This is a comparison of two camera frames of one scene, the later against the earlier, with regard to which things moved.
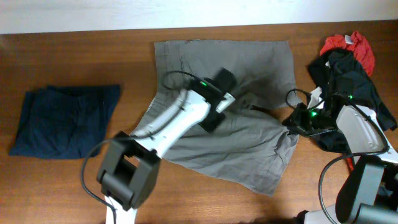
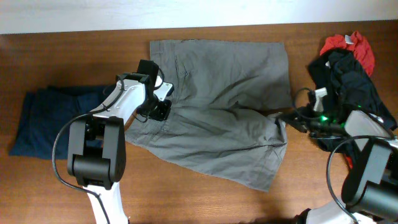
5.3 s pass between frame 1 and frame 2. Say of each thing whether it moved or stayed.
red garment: stayed
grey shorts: stayed
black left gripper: moved
